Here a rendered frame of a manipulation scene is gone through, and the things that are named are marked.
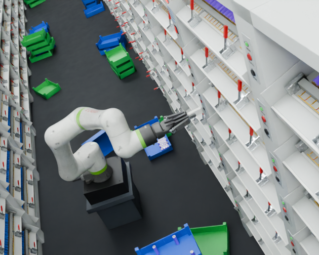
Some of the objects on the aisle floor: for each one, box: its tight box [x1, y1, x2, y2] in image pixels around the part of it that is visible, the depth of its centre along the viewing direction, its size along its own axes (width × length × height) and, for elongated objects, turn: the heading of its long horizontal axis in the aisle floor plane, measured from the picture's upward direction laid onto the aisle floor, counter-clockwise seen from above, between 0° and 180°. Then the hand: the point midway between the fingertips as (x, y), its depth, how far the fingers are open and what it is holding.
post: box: [230, 0, 308, 255], centre depth 135 cm, size 20×9×170 cm, turn 129°
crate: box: [178, 222, 229, 255], centre depth 241 cm, size 30×20×8 cm
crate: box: [82, 130, 113, 157], centre depth 336 cm, size 8×30×20 cm, turn 148°
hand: (195, 113), depth 184 cm, fingers closed
